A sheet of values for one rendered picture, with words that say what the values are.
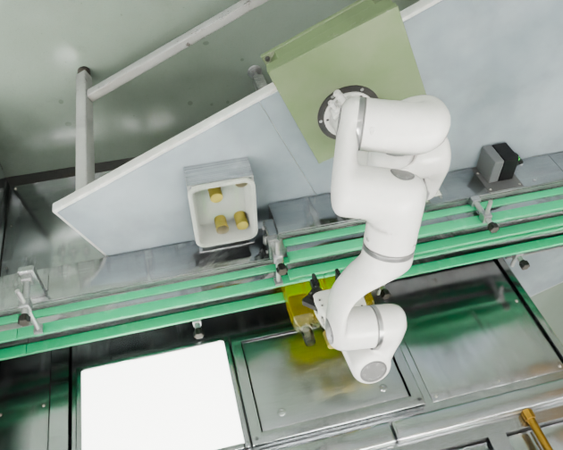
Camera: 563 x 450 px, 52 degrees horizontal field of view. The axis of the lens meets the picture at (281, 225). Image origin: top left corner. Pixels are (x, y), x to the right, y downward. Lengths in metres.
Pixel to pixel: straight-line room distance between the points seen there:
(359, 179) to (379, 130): 0.09
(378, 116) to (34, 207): 1.61
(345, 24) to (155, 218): 0.73
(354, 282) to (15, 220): 1.55
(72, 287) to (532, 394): 1.27
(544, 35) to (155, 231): 1.16
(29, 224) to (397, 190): 1.59
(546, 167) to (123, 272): 1.29
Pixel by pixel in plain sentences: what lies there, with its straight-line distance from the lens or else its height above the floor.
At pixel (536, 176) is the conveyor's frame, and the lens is 1.90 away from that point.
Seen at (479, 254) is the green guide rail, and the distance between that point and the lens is 1.87.
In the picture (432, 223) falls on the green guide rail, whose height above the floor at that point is 0.93.
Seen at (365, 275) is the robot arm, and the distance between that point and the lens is 0.95.
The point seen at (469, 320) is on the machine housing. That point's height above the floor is 1.08.
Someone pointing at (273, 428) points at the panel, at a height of 1.28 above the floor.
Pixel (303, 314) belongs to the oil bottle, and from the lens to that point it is 1.56.
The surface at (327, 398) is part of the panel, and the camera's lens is 1.61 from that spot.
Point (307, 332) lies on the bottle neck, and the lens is 1.55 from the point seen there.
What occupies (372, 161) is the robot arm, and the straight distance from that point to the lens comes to 1.10.
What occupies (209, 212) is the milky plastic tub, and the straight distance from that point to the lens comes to 1.62.
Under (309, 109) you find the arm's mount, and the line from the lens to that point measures 1.40.
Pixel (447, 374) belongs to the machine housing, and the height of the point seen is 1.24.
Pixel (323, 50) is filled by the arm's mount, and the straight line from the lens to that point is 1.32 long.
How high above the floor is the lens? 1.94
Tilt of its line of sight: 43 degrees down
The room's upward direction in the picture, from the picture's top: 161 degrees clockwise
